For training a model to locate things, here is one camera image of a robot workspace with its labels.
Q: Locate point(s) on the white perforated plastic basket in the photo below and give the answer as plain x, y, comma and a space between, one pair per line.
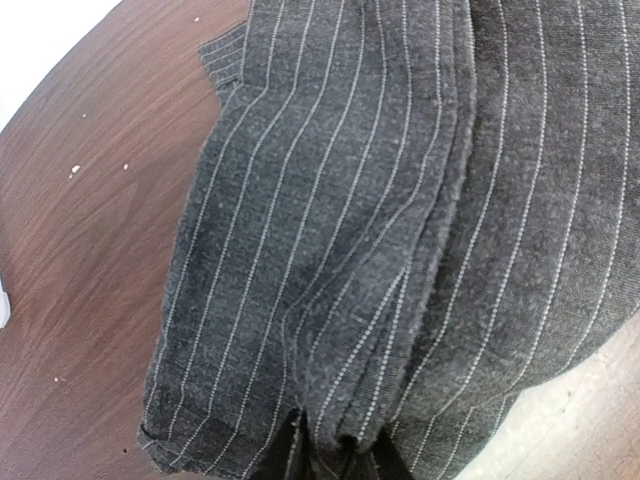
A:
5, 309

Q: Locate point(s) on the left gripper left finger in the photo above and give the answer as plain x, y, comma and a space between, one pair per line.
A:
298, 453

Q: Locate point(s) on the dark pinstriped long sleeve shirt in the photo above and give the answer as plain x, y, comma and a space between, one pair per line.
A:
407, 214

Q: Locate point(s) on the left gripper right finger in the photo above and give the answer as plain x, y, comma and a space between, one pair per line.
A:
383, 462

